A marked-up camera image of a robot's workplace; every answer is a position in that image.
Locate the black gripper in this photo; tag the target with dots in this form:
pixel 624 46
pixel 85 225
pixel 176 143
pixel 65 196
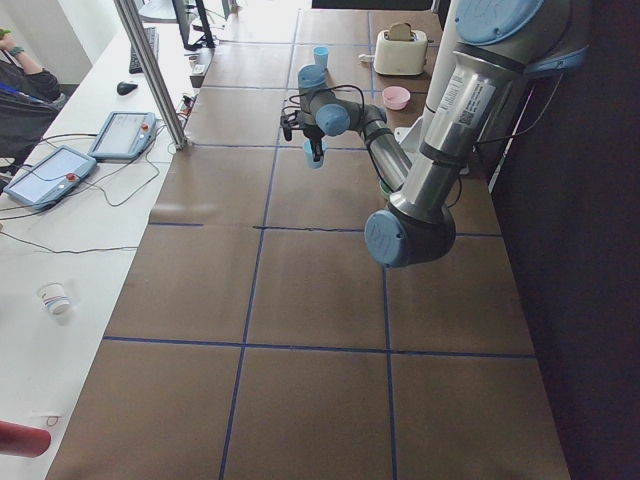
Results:
pixel 312 135

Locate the light blue plastic cup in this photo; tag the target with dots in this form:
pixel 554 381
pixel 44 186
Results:
pixel 314 153

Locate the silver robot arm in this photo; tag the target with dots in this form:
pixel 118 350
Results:
pixel 485 46

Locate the green bowl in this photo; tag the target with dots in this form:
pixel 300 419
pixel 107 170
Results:
pixel 384 189

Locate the pink bowl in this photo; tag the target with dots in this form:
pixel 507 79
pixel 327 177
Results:
pixel 395 98

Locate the far light blue cup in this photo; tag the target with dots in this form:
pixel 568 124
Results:
pixel 321 54

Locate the white pillar with base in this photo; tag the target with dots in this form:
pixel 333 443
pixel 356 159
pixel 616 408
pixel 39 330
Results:
pixel 410 137

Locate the cream toaster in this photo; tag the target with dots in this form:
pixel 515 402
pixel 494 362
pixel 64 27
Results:
pixel 400 58

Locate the toast slice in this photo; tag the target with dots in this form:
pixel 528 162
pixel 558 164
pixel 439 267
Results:
pixel 400 31

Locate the black monitor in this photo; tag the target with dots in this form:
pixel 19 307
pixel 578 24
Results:
pixel 194 27

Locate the far blue teach pendant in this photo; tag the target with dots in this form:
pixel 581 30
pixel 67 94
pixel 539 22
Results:
pixel 124 136

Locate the blue teach pendant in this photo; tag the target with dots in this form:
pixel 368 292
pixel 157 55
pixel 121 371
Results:
pixel 124 136
pixel 51 179

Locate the black computer mouse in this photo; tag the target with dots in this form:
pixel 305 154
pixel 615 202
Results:
pixel 125 87

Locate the near blue teach pendant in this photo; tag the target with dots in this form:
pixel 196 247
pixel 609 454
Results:
pixel 51 179

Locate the crossing blue tape strip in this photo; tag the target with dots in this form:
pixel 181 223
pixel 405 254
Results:
pixel 316 348

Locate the seated person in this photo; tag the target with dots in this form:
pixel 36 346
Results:
pixel 31 99

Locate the white paper cup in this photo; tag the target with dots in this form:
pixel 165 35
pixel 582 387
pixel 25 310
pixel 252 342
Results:
pixel 54 297

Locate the red cylinder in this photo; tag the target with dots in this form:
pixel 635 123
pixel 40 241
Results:
pixel 23 441

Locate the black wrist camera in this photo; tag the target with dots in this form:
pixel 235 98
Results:
pixel 289 122

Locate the aluminium frame post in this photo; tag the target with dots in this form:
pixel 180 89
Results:
pixel 135 31

